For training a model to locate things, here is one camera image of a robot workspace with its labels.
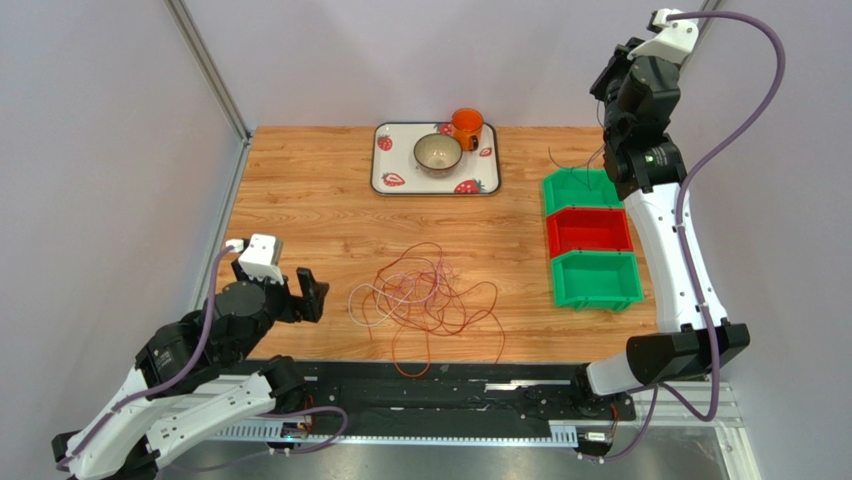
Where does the white cable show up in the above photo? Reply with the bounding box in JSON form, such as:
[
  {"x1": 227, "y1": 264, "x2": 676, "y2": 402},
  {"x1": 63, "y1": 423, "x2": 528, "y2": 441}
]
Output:
[{"x1": 348, "y1": 271, "x2": 444, "y2": 328}]

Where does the pink cable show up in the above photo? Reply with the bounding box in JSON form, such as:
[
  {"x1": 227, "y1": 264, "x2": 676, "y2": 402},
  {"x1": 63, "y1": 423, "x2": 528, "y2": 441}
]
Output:
[{"x1": 382, "y1": 259, "x2": 467, "y2": 321}]

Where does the red cable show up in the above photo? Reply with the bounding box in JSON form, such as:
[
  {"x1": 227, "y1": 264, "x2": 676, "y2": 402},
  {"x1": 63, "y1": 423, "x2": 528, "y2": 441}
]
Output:
[{"x1": 369, "y1": 242, "x2": 500, "y2": 337}]

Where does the orange cable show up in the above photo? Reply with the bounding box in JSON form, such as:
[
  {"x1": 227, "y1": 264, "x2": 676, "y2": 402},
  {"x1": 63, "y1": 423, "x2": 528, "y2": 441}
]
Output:
[{"x1": 362, "y1": 286, "x2": 507, "y2": 379}]

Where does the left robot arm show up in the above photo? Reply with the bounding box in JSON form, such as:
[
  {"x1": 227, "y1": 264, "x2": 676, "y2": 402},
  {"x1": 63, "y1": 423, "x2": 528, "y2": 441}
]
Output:
[{"x1": 51, "y1": 268, "x2": 330, "y2": 479}]

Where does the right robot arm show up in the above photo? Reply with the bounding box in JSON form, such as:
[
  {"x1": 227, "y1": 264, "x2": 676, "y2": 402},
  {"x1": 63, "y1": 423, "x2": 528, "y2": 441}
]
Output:
[{"x1": 585, "y1": 38, "x2": 750, "y2": 396}]

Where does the far green bin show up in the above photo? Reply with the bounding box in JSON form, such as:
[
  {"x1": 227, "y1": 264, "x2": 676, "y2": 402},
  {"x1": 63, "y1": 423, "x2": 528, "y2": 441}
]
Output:
[{"x1": 542, "y1": 168, "x2": 623, "y2": 216}]

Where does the green bin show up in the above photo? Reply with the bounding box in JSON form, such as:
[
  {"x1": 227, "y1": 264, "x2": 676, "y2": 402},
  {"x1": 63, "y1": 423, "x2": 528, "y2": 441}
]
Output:
[
  {"x1": 542, "y1": 168, "x2": 623, "y2": 216},
  {"x1": 551, "y1": 251, "x2": 645, "y2": 312}
]

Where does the orange mug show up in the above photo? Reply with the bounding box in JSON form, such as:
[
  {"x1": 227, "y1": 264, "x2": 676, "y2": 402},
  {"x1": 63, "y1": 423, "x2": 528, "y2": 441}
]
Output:
[{"x1": 450, "y1": 108, "x2": 484, "y2": 152}]

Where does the red bin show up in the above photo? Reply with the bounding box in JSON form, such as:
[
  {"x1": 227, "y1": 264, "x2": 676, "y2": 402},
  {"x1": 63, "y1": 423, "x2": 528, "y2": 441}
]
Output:
[{"x1": 545, "y1": 207, "x2": 634, "y2": 259}]

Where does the grey ceramic bowl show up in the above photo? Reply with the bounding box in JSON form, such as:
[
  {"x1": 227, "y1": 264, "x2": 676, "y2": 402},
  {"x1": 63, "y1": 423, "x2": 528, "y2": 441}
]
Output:
[{"x1": 413, "y1": 133, "x2": 463, "y2": 177}]

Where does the near green bin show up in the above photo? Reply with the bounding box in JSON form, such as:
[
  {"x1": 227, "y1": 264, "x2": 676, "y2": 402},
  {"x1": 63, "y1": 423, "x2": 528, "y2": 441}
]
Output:
[{"x1": 551, "y1": 251, "x2": 645, "y2": 312}]

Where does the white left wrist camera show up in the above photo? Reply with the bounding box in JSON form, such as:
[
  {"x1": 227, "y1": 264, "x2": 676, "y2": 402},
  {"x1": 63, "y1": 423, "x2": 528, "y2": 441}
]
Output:
[{"x1": 224, "y1": 234, "x2": 285, "y2": 285}]

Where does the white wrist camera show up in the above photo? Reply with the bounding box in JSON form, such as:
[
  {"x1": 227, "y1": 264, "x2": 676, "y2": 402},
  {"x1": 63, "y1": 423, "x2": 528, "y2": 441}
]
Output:
[
  {"x1": 627, "y1": 9, "x2": 700, "y2": 66},
  {"x1": 224, "y1": 234, "x2": 285, "y2": 285}
]

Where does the purple left arm hose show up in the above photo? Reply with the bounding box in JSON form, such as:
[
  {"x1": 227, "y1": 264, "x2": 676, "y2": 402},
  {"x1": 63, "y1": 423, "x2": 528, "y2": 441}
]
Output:
[{"x1": 56, "y1": 244, "x2": 350, "y2": 467}]

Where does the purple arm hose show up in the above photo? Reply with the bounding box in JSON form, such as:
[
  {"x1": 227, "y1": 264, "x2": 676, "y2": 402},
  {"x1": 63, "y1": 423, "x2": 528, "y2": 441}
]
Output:
[
  {"x1": 575, "y1": 11, "x2": 787, "y2": 464},
  {"x1": 56, "y1": 244, "x2": 350, "y2": 467}
]

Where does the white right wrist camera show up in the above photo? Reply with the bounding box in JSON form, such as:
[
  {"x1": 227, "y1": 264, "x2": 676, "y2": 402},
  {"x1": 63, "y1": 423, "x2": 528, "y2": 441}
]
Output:
[{"x1": 627, "y1": 9, "x2": 700, "y2": 66}]

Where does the purple right arm hose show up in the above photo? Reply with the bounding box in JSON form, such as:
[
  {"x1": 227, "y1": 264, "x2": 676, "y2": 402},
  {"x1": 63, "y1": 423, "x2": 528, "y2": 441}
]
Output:
[{"x1": 575, "y1": 11, "x2": 787, "y2": 464}]

